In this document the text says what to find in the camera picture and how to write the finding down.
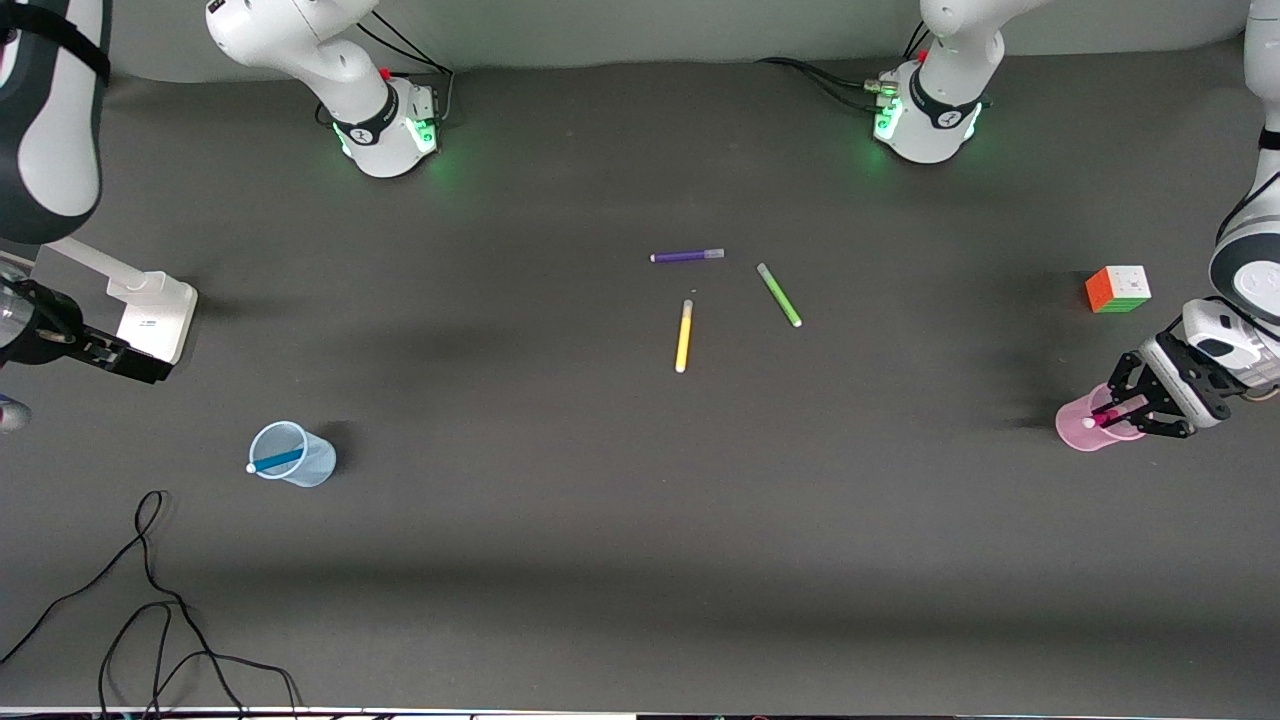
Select white stand with base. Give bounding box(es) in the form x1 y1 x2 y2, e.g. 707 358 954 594
44 237 199 367

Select translucent pink cup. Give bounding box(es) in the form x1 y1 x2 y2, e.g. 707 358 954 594
1055 382 1151 453

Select multicolour puzzle cube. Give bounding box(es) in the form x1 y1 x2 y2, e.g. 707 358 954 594
1086 265 1153 314

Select translucent blue cup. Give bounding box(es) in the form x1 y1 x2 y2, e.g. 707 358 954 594
247 421 338 489

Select green marker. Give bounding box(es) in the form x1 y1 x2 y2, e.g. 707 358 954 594
757 263 803 329

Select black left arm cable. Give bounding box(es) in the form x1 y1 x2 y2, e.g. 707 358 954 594
1214 165 1280 246

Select thin black loose cable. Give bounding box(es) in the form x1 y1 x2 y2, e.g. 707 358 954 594
0 489 303 720

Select black right arm base cables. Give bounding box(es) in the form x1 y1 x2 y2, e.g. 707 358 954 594
314 20 457 131

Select black arm base cables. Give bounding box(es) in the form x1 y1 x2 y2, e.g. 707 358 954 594
314 20 457 131
755 25 936 116

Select black left arm base cables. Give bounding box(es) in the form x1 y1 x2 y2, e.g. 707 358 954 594
755 25 936 116

